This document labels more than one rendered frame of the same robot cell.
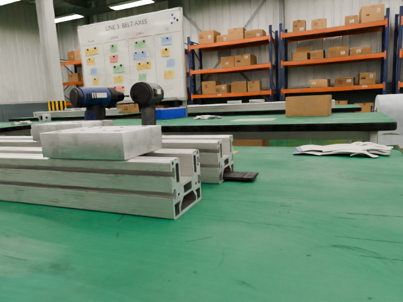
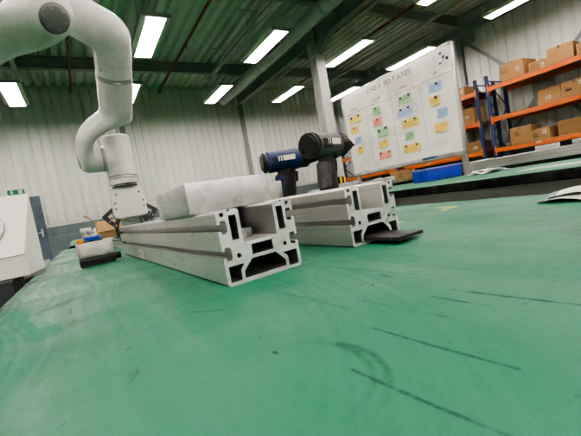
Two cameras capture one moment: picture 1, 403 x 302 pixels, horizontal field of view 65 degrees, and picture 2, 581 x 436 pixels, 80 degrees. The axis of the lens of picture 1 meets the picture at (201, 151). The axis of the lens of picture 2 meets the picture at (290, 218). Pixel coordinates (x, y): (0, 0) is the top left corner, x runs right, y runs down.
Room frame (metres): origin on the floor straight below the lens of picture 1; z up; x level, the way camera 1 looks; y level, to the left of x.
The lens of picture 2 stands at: (0.16, -0.23, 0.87)
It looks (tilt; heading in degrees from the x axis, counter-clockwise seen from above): 4 degrees down; 34
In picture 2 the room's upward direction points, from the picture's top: 10 degrees counter-clockwise
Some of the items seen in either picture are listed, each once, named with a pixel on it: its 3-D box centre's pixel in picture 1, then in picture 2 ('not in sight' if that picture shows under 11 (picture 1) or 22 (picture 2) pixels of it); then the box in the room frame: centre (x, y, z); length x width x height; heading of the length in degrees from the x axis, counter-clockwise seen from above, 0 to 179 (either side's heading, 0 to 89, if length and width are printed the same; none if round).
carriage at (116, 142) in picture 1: (104, 148); (208, 207); (0.53, 0.16, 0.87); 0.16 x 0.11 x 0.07; 67
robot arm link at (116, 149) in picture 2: not in sight; (117, 156); (0.80, 0.82, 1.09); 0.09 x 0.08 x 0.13; 158
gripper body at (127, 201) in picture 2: not in sight; (128, 200); (0.80, 0.81, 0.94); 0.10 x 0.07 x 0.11; 157
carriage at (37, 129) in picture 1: (74, 135); (246, 201); (0.80, 0.32, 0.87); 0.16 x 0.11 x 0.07; 67
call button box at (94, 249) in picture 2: not in sight; (98, 251); (0.62, 0.70, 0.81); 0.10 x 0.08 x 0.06; 157
